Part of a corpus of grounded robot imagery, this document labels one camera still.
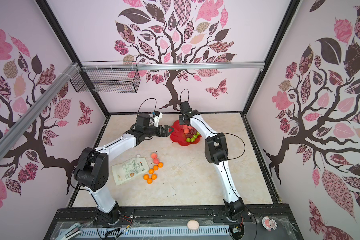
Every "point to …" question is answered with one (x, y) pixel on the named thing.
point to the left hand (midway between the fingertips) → (169, 130)
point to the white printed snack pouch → (129, 169)
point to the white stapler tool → (70, 233)
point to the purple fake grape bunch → (192, 132)
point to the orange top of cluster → (160, 164)
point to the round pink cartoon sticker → (269, 224)
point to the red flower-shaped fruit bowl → (178, 136)
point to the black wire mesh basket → (107, 77)
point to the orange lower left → (145, 176)
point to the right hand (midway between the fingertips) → (184, 117)
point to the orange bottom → (149, 180)
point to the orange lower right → (154, 176)
